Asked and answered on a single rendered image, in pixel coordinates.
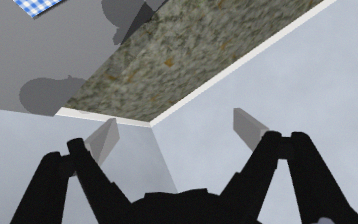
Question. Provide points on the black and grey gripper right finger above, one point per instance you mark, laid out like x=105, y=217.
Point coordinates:
x=319, y=197

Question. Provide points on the blue and white checkered towel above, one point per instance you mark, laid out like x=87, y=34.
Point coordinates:
x=34, y=7

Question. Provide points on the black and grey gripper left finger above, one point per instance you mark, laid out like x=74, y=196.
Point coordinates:
x=44, y=199

